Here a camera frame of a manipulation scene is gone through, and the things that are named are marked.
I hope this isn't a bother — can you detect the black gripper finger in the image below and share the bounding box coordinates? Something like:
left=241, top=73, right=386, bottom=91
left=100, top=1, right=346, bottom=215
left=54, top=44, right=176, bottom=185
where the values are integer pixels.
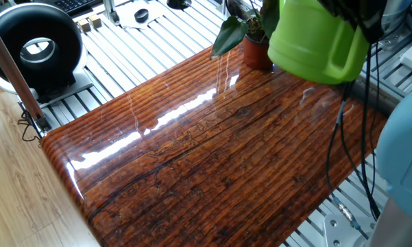
left=354, top=0, right=388, bottom=45

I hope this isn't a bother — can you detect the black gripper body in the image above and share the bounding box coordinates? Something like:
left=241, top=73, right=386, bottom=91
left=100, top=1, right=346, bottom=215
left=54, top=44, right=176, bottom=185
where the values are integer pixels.
left=317, top=0, right=359, bottom=21

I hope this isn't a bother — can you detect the green plastic watering can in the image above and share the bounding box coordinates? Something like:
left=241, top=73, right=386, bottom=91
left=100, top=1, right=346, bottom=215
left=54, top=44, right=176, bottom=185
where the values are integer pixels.
left=267, top=0, right=370, bottom=86

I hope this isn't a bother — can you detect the terracotta plant pot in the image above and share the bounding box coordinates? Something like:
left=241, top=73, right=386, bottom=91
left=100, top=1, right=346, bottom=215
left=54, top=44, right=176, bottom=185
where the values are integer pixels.
left=243, top=34, right=274, bottom=71

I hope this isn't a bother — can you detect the green leafy plant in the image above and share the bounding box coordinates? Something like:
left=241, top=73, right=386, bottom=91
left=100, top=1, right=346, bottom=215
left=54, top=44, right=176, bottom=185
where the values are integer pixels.
left=210, top=0, right=280, bottom=61

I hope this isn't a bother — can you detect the small black device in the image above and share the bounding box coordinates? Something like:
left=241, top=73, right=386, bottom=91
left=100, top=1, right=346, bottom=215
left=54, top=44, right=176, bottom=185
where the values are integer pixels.
left=167, top=0, right=192, bottom=10

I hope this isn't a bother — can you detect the white paper sheet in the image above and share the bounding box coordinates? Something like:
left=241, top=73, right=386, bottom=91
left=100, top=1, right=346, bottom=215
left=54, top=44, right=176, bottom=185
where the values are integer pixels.
left=115, top=0, right=169, bottom=30

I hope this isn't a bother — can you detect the small black round cap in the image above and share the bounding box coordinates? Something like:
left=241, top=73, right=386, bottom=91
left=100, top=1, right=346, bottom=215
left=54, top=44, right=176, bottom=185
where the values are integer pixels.
left=134, top=8, right=149, bottom=24

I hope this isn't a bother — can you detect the silver robot mounting plate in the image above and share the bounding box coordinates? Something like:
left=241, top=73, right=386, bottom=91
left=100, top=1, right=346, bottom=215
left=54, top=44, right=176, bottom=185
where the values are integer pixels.
left=324, top=214, right=376, bottom=247

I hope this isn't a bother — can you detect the small wooden cube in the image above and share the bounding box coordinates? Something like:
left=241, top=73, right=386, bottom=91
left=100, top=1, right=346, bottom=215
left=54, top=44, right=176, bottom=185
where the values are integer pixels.
left=77, top=19, right=91, bottom=34
left=88, top=14, right=103, bottom=29

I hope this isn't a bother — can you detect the wood grain board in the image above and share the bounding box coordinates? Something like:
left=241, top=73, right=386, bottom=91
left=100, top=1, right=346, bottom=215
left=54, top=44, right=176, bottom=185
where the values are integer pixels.
left=40, top=43, right=388, bottom=247

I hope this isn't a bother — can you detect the black keyboard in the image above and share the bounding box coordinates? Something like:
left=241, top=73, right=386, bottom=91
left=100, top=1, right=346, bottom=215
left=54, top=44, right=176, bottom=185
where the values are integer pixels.
left=53, top=0, right=100, bottom=16

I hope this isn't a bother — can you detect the black cable with grey sleeve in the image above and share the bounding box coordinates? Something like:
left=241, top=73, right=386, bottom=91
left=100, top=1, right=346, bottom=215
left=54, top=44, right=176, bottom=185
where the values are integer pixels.
left=325, top=43, right=382, bottom=222

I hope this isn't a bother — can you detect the silver cable connector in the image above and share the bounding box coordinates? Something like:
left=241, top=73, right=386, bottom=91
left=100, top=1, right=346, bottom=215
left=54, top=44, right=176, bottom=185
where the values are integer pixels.
left=332, top=197, right=361, bottom=230

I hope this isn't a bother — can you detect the aluminium upright post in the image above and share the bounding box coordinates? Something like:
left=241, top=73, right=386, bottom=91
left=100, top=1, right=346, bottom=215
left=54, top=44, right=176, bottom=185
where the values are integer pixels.
left=102, top=0, right=121, bottom=27

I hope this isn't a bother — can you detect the black ring-shaped device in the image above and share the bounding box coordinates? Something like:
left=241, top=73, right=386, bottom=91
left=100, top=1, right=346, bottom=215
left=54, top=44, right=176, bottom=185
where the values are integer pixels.
left=0, top=2, right=95, bottom=109

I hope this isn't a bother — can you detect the brown diagonal frame bar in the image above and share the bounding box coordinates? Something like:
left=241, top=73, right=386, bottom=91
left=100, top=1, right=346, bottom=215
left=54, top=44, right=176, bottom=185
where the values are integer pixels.
left=0, top=13, right=52, bottom=133

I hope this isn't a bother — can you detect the thin black looped cable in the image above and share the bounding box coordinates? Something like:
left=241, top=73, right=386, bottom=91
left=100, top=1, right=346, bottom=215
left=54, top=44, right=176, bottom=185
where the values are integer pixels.
left=17, top=109, right=44, bottom=143

